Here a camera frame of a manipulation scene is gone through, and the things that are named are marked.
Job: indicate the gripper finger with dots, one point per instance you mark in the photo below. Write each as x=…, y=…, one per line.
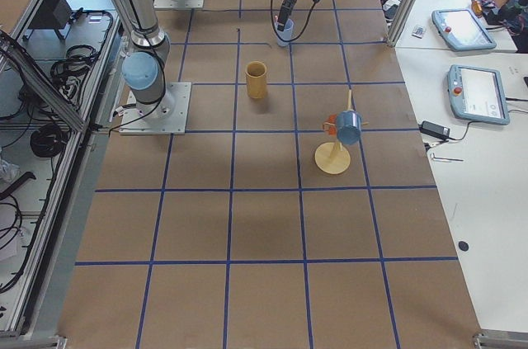
x=282, y=20

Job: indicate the blue plastic cup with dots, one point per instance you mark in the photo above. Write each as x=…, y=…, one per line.
x=283, y=37

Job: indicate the bamboo holder cup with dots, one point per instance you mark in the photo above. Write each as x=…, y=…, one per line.
x=256, y=79

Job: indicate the red cup on stand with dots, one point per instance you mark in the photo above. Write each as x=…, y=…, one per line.
x=329, y=125

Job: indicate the blue cup on stand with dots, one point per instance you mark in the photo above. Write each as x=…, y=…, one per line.
x=348, y=126

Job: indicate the wooden cup tree stand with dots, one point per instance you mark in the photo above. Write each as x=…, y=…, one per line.
x=333, y=157

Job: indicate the teach pendant far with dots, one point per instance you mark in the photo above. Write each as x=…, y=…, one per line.
x=462, y=30

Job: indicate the teach pendant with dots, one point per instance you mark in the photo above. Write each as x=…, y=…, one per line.
x=477, y=94
x=462, y=30

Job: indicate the black power adapter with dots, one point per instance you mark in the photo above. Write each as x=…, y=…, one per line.
x=434, y=130

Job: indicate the teach pendant near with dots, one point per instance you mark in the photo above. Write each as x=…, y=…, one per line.
x=477, y=94

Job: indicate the silver allen key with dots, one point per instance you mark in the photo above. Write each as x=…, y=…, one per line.
x=444, y=159

